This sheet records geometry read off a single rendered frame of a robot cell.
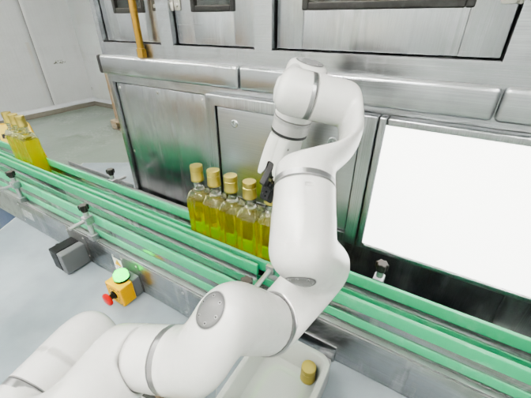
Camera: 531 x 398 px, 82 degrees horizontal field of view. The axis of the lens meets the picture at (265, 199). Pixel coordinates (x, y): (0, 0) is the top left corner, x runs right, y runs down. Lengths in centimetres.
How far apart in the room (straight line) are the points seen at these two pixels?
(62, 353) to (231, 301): 29
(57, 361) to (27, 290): 72
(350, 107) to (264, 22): 37
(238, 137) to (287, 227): 54
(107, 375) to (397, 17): 74
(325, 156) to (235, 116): 48
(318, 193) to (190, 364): 24
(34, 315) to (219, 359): 87
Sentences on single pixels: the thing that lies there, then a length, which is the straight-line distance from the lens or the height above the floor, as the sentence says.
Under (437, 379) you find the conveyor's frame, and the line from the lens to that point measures 80.
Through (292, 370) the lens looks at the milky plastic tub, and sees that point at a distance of 84.
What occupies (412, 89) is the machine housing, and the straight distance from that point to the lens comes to 68.
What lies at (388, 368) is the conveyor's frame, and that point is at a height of 82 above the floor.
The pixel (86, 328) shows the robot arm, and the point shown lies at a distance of 57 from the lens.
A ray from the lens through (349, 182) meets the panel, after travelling 76.
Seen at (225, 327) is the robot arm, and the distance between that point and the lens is 34.
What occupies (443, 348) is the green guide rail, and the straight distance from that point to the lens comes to 76.
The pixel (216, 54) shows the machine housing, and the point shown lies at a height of 141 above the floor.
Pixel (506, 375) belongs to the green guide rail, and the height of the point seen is 93.
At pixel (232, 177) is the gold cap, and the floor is 116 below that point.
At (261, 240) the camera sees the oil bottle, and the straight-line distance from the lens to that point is 77.
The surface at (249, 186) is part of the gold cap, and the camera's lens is 71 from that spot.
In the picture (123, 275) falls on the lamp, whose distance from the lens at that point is 101.
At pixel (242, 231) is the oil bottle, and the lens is 78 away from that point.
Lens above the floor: 149
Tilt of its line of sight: 30 degrees down
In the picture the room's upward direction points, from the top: straight up
